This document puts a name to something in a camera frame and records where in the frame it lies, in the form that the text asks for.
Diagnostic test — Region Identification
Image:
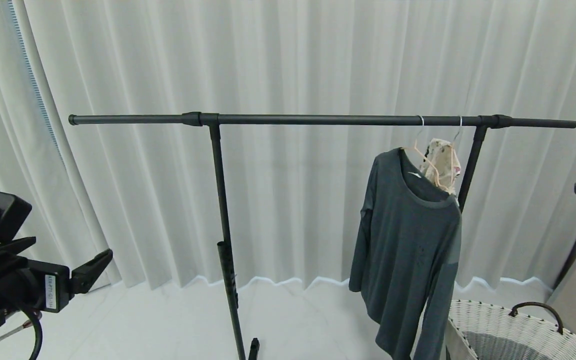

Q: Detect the dark grey t-shirt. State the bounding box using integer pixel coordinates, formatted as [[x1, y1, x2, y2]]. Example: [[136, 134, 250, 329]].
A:
[[349, 146, 464, 360]]

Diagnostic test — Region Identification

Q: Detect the pink clothes hanger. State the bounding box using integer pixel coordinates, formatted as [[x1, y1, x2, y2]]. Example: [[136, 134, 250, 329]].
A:
[[451, 116, 465, 147], [402, 116, 450, 192]]

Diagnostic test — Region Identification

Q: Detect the white laundry basket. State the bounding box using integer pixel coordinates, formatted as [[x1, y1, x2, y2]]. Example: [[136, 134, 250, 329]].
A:
[[443, 299, 576, 360]]

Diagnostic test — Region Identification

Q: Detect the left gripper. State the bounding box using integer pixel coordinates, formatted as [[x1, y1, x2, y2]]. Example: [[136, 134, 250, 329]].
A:
[[0, 248, 114, 331]]

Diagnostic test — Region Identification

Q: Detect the white curtain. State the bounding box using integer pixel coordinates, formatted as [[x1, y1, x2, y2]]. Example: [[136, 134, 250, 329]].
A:
[[0, 0, 576, 293]]

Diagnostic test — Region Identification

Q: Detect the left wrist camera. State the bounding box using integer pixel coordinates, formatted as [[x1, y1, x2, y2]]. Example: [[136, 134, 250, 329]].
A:
[[0, 187, 34, 247]]

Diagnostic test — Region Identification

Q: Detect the cream printed garment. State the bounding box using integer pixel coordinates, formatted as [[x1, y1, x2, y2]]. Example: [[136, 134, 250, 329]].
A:
[[418, 138, 463, 197]]

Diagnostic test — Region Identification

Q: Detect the black clothes rack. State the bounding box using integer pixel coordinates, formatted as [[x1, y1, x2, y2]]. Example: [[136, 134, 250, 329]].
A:
[[68, 111, 576, 360]]

